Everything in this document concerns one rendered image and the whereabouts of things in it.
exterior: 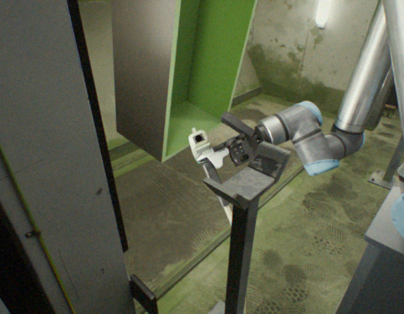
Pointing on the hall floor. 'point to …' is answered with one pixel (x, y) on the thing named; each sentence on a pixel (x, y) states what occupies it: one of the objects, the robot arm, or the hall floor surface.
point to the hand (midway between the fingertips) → (200, 156)
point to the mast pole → (394, 160)
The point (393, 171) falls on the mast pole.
